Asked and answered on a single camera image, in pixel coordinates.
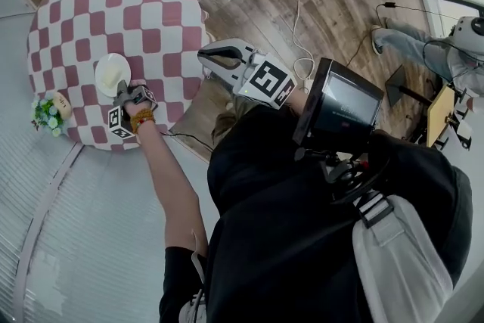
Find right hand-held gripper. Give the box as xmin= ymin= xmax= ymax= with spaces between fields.
xmin=197 ymin=38 xmax=299 ymax=110

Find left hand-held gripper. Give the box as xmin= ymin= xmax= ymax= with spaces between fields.
xmin=107 ymin=79 xmax=137 ymax=141

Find round white plate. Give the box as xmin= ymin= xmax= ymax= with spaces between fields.
xmin=94 ymin=52 xmax=132 ymax=98

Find person's right forearm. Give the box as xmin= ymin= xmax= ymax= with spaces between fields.
xmin=285 ymin=90 xmax=313 ymax=119

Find person's left forearm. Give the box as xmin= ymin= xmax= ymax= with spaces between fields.
xmin=135 ymin=119 xmax=209 ymax=258

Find person's left hand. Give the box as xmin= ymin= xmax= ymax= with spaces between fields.
xmin=126 ymin=85 xmax=160 ymax=115

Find person's olive trousers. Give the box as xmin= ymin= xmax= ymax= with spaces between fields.
xmin=210 ymin=96 xmax=265 ymax=154

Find beige pot with flowers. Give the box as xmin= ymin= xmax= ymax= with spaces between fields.
xmin=29 ymin=92 xmax=73 ymax=138

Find black chest monitor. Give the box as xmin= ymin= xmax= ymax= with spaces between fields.
xmin=293 ymin=57 xmax=386 ymax=148

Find black stand base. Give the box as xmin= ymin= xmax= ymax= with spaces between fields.
xmin=384 ymin=64 xmax=434 ymax=109

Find person's black shirt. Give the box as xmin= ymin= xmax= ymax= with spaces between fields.
xmin=158 ymin=101 xmax=473 ymax=323

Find light wooden board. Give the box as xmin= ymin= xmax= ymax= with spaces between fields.
xmin=426 ymin=83 xmax=459 ymax=148

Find orange beaded bracelet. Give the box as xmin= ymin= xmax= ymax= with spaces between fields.
xmin=129 ymin=107 xmax=157 ymax=135

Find thin black cable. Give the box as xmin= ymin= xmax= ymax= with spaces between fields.
xmin=158 ymin=130 xmax=215 ymax=154

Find long white cable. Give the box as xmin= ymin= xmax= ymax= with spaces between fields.
xmin=232 ymin=0 xmax=317 ymax=82

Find black chest mount rig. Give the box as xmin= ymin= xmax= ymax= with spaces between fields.
xmin=294 ymin=145 xmax=392 ymax=206

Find black power cable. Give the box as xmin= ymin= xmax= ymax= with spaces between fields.
xmin=343 ymin=2 xmax=484 ymax=69

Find light gray shoulder strap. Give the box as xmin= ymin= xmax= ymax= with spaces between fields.
xmin=177 ymin=228 xmax=209 ymax=323
xmin=351 ymin=191 xmax=455 ymax=323

